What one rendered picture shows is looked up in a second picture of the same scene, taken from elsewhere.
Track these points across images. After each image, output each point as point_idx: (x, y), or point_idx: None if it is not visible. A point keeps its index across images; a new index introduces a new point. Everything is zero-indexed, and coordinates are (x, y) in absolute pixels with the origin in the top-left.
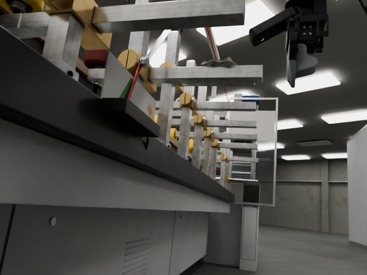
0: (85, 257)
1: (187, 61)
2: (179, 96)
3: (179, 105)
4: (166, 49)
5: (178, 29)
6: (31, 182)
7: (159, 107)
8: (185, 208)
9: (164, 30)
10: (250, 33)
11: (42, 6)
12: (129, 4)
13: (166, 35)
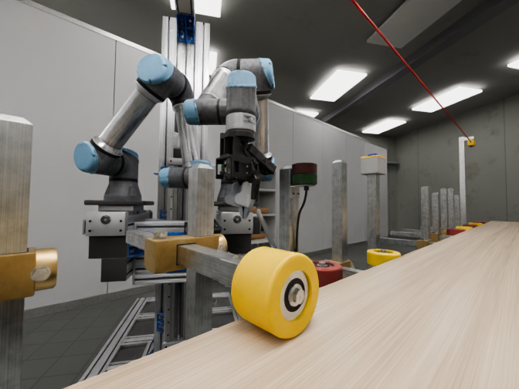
0: None
1: (32, 125)
2: (55, 262)
3: (34, 293)
4: (213, 204)
5: (247, 216)
6: None
7: (211, 313)
8: None
9: (272, 237)
10: (221, 231)
11: (367, 260)
12: (303, 207)
13: (268, 239)
